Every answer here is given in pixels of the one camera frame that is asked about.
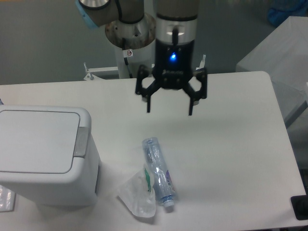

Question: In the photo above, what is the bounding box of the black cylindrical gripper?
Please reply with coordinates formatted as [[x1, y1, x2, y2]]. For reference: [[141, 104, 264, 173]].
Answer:
[[134, 16, 208, 116]]

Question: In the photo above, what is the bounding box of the clear plastic wrapper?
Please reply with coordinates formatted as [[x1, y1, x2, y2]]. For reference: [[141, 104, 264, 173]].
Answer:
[[117, 165, 156, 218]]

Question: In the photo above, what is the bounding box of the white push-lid trash can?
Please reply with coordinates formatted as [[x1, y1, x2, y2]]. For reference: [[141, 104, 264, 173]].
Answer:
[[0, 105, 101, 206]]

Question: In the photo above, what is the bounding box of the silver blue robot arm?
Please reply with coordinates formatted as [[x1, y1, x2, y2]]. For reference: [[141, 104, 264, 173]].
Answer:
[[76, 0, 207, 108]]

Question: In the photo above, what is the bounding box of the clear plastic water bottle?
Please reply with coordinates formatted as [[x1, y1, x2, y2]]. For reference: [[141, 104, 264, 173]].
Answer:
[[142, 137, 176, 213]]

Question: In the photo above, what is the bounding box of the white covered side table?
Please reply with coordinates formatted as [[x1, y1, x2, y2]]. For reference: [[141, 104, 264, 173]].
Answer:
[[235, 16, 308, 127]]

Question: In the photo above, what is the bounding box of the blue object in background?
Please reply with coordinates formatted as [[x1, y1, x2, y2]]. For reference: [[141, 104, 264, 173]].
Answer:
[[267, 0, 308, 27]]

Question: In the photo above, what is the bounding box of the black device at table edge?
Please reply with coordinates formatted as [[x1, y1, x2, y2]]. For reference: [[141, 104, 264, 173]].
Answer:
[[291, 195, 308, 220]]

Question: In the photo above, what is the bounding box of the clear plastic bag left edge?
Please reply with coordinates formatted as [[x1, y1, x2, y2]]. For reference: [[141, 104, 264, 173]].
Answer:
[[0, 185, 16, 212]]

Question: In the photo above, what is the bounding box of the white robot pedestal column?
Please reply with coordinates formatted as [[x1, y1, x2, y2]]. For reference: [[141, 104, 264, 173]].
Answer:
[[114, 41, 155, 79]]

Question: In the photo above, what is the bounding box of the white metal base frame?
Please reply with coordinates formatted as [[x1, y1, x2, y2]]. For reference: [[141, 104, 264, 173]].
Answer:
[[83, 54, 207, 81]]

